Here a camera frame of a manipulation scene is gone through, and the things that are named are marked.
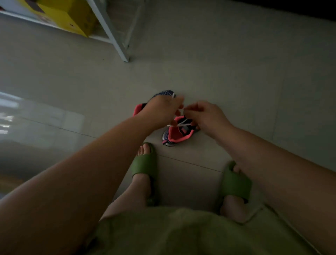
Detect person's right hand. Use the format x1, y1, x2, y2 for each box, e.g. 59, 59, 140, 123
183, 101, 234, 140

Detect person's left hand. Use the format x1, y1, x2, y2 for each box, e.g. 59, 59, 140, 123
136, 95, 185, 131

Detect blue knit sneaker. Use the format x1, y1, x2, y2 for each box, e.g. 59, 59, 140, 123
162, 115, 201, 147
132, 90, 177, 117

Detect white shoelace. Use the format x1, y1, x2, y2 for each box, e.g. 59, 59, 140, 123
167, 92, 194, 129

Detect person's right forearm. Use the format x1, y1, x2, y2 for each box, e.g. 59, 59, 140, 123
215, 125, 336, 255

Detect person's left forearm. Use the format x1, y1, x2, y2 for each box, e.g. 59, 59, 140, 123
0, 114, 158, 255

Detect person's left leg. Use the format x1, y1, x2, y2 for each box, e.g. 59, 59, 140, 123
101, 143, 153, 221

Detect person's leg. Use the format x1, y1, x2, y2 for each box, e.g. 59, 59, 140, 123
220, 164, 250, 224
101, 143, 153, 221

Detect person's right leg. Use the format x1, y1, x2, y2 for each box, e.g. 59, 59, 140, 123
220, 164, 250, 224

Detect green foam slipper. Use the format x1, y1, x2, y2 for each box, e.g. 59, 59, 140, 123
219, 160, 253, 211
131, 142, 159, 207

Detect white metal shoe rack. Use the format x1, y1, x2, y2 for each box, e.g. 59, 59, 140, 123
0, 0, 146, 63

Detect olive green shorts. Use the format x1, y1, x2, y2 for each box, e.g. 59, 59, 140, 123
84, 205, 321, 255

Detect yellow shoe box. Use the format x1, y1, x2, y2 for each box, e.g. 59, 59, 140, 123
17, 0, 98, 38

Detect black baseboard strip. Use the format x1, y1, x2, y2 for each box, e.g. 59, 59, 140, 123
233, 0, 336, 22

